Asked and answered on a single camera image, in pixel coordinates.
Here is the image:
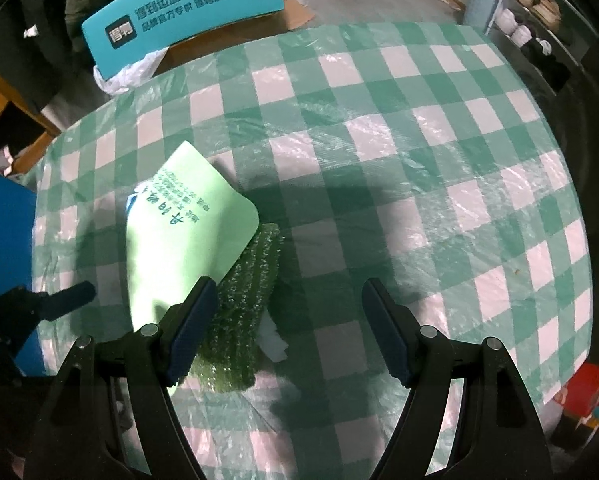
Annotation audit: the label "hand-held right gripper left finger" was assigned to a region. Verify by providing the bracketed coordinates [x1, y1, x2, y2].
[17, 276, 219, 480]

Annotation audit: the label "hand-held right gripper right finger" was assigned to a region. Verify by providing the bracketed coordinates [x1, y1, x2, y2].
[362, 277, 550, 480]

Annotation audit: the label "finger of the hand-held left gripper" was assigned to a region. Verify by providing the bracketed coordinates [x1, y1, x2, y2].
[37, 281, 98, 322]

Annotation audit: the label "light green paper packet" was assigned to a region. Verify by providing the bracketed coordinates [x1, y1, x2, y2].
[124, 141, 260, 328]

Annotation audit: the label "green bubbly sponge cloth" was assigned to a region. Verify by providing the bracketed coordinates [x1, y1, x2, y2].
[187, 222, 283, 393]

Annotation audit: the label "white plastic bag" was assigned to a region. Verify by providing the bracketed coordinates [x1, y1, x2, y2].
[93, 47, 170, 96]

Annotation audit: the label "green checked tablecloth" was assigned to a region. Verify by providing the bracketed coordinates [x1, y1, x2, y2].
[32, 21, 594, 480]

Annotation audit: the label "large brown cardboard box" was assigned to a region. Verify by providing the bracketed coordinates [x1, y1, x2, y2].
[152, 0, 315, 78]

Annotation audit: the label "rows of shoes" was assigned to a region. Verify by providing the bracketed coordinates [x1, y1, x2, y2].
[494, 0, 571, 91]

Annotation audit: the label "grey shoe rack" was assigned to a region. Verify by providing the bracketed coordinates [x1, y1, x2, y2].
[484, 0, 595, 92]

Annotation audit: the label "teal cardboard box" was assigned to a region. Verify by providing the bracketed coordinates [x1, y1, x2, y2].
[81, 0, 286, 81]

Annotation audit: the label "black hanging jacket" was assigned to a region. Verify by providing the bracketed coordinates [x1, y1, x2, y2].
[0, 0, 95, 113]

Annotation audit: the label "red orange box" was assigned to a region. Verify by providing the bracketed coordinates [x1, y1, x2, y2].
[554, 362, 599, 431]

